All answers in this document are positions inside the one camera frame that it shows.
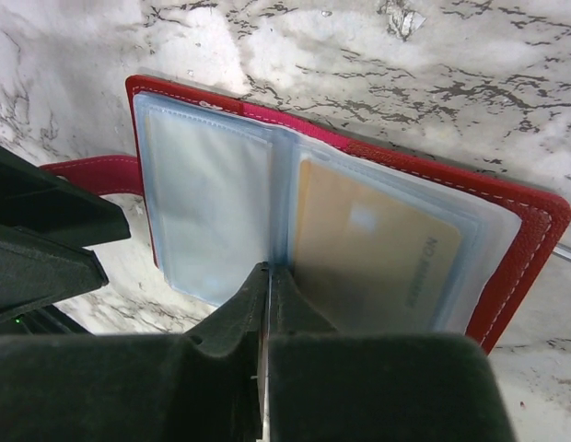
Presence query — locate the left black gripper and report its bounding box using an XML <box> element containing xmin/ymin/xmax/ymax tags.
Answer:
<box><xmin>0</xmin><ymin>146</ymin><xmax>131</xmax><ymax>336</ymax></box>

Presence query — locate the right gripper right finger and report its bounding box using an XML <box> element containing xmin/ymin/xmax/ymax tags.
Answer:
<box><xmin>268</xmin><ymin>267</ymin><xmax>515</xmax><ymax>441</ymax></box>

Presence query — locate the red leather card holder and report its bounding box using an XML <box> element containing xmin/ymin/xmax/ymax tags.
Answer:
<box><xmin>47</xmin><ymin>76</ymin><xmax>571</xmax><ymax>350</ymax></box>

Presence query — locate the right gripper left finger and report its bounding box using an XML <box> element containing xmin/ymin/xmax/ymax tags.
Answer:
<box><xmin>0</xmin><ymin>263</ymin><xmax>270</xmax><ymax>441</ymax></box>

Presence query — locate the gold credit card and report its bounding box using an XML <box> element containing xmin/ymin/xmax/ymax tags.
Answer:
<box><xmin>293</xmin><ymin>159</ymin><xmax>462</xmax><ymax>333</ymax></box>

